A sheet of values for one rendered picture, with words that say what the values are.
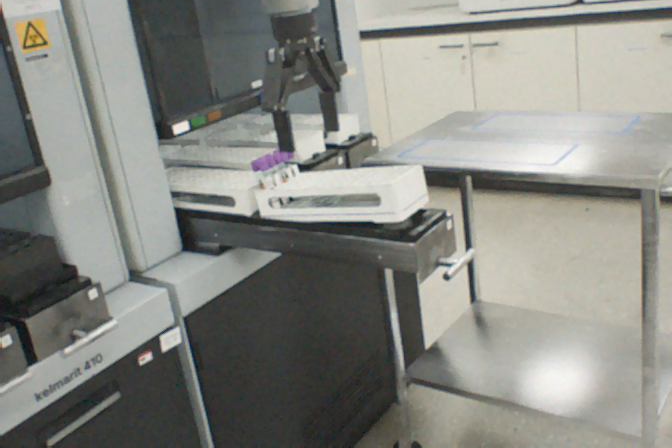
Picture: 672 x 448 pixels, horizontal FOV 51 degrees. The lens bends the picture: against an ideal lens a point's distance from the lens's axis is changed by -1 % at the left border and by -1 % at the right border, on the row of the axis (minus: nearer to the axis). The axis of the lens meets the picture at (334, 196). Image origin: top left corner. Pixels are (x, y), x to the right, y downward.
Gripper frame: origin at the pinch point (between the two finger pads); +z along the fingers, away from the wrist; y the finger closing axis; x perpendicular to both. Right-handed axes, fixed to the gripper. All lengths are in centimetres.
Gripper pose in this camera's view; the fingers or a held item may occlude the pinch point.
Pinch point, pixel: (309, 133)
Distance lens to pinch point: 121.5
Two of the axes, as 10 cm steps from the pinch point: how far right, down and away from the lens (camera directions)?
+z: 1.3, 9.4, 3.1
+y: 5.6, -3.3, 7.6
